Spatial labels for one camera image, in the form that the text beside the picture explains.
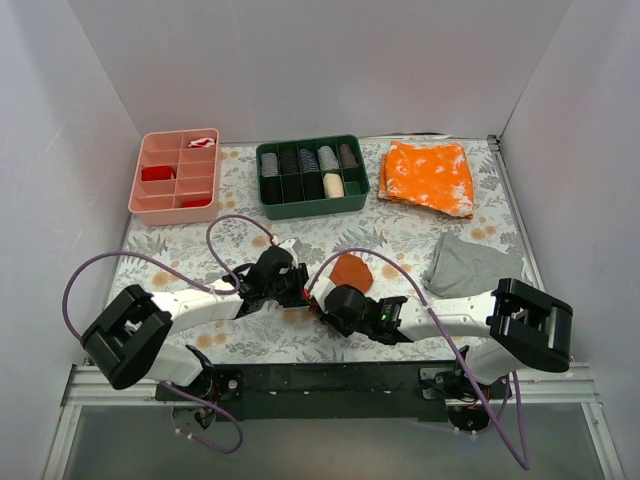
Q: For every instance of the floral patterned table mat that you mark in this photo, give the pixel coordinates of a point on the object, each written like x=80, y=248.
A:
x=396, y=241

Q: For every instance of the green divided organiser box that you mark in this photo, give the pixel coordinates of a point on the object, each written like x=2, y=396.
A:
x=355, y=180

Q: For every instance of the black rolled sock front left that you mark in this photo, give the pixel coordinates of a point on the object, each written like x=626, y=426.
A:
x=271, y=192

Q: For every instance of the white grey striped sock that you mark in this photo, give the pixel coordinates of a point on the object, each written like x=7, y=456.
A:
x=327, y=158

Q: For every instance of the black rolled sock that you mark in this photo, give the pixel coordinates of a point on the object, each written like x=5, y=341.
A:
x=313, y=186
x=271, y=192
x=288, y=162
x=292, y=188

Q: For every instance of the red rolled underwear front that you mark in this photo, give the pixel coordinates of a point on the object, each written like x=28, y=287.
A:
x=195, y=203

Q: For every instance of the black rolled sock front middle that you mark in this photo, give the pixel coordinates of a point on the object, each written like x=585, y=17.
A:
x=292, y=188

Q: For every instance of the red white rolled underwear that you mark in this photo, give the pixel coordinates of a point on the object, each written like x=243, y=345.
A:
x=201, y=143

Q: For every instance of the pink divided organiser box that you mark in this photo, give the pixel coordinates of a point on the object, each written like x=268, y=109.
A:
x=176, y=179

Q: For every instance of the black rolled sock front right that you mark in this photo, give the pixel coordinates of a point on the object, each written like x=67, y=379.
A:
x=313, y=186

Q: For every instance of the dark grey rolled sock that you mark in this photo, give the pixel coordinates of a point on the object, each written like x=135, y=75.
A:
x=347, y=157

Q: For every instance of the orange and cream underwear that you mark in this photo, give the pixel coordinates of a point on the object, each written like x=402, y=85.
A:
x=352, y=271

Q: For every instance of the grey folded cloth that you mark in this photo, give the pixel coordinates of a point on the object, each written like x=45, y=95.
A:
x=460, y=269

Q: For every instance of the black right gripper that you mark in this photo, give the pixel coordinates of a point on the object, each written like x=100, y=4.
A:
x=348, y=311

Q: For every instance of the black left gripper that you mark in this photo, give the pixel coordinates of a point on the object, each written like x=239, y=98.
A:
x=302, y=279

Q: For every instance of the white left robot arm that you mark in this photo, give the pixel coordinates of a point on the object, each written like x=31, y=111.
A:
x=127, y=341

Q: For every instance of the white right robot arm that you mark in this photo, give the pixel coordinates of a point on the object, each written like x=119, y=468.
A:
x=518, y=325

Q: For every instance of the grey striped rolled sock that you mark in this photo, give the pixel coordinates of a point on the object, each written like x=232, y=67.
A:
x=269, y=165

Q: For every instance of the cream rolled sock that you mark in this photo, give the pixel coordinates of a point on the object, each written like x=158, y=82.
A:
x=333, y=185

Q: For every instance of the orange white patterned cloth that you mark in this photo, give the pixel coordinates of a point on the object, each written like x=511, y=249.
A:
x=436, y=177

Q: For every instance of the blue striped rolled sock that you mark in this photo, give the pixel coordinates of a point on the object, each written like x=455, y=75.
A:
x=308, y=161

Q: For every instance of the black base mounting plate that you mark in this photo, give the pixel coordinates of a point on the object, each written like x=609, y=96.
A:
x=428, y=391

